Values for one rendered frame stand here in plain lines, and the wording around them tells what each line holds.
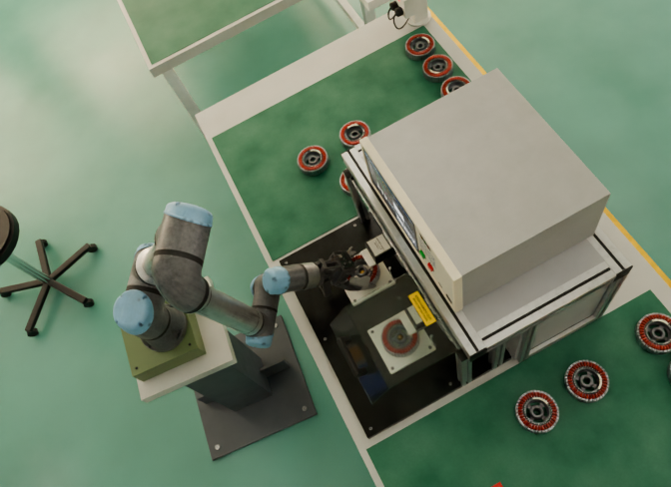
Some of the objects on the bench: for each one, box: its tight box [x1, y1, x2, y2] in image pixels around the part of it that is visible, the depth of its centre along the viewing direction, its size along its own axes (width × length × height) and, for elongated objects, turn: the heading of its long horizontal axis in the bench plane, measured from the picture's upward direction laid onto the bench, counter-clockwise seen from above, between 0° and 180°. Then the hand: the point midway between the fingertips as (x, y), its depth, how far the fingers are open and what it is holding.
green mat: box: [212, 26, 471, 261], centre depth 218 cm, size 94×61×1 cm, turn 122°
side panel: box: [517, 274, 628, 363], centre depth 158 cm, size 28×3×32 cm, turn 122°
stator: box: [346, 253, 380, 284], centre depth 187 cm, size 11×11×4 cm
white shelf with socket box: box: [347, 0, 431, 30], centre depth 212 cm, size 35×37×46 cm
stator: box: [339, 121, 371, 150], centre depth 215 cm, size 11×11×4 cm
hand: (363, 269), depth 187 cm, fingers closed on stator, 13 cm apart
